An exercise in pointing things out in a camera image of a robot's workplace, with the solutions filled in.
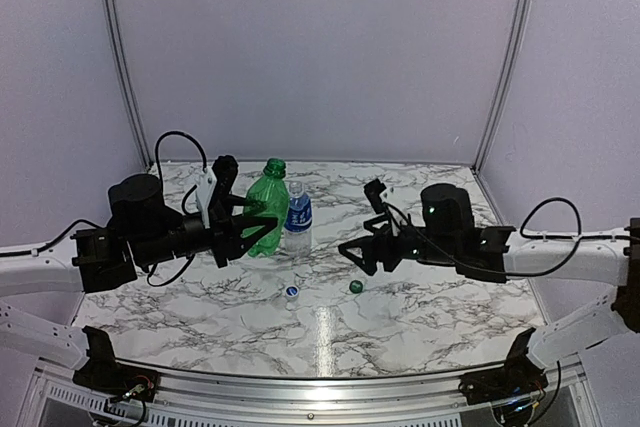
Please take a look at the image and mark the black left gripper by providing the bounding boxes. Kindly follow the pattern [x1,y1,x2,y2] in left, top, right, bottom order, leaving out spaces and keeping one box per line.
[133,196,277,269]

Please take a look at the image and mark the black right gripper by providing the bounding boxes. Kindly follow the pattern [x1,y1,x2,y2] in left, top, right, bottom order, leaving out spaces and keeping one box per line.
[338,213,461,275]

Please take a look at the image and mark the green plastic bottle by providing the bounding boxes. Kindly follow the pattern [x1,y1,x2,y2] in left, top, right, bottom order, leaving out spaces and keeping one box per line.
[243,158,289,257]

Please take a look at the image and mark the green bottle cap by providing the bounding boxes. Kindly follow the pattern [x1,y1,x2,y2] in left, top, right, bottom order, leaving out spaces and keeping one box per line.
[349,280,364,294]

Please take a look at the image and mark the clear bottle blue label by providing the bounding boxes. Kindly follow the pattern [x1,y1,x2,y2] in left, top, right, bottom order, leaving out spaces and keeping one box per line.
[284,181,313,257]

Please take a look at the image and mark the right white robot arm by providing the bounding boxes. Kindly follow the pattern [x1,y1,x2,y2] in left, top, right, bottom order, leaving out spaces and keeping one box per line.
[338,180,639,395]

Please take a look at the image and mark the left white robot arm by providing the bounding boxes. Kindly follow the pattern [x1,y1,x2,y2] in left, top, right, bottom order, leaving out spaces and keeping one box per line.
[1,174,277,392]

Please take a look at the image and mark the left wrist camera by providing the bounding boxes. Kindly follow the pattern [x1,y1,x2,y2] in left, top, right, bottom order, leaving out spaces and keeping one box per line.
[195,155,238,229]

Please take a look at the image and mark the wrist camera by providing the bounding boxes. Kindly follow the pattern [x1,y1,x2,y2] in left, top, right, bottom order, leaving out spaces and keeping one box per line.
[364,178,404,237]
[195,155,238,229]

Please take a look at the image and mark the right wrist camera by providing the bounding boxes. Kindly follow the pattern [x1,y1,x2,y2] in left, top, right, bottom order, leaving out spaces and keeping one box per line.
[364,178,404,237]

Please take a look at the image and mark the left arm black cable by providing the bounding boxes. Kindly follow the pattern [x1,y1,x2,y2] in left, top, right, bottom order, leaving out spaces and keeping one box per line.
[153,130,209,183]

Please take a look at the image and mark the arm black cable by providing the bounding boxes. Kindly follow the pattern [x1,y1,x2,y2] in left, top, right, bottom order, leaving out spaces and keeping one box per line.
[153,130,209,183]
[384,196,584,278]

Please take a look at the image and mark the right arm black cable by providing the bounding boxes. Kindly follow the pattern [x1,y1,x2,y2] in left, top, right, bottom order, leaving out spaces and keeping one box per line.
[384,196,584,278]

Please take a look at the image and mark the aluminium front rail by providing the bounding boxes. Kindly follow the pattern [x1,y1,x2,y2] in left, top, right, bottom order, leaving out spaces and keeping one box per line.
[29,356,591,427]

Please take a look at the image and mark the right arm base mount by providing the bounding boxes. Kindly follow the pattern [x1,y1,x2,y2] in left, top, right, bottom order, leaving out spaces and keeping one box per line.
[458,328,548,405]

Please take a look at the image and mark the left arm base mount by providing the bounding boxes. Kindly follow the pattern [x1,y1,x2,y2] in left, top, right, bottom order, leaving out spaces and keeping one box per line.
[72,326,159,402]

